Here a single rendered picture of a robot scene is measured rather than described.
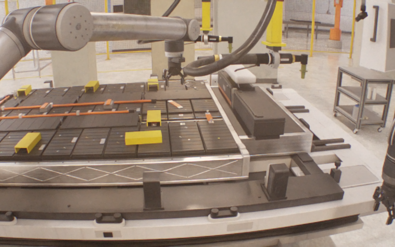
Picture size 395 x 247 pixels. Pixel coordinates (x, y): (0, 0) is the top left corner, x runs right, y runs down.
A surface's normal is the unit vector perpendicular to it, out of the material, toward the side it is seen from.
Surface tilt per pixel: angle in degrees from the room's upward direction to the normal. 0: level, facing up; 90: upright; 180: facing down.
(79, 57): 90
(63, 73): 90
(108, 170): 90
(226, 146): 0
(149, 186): 90
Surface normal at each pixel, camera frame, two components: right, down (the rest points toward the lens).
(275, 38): 0.22, 0.36
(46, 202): 0.00, -0.93
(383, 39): -0.85, 0.19
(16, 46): 0.87, 0.14
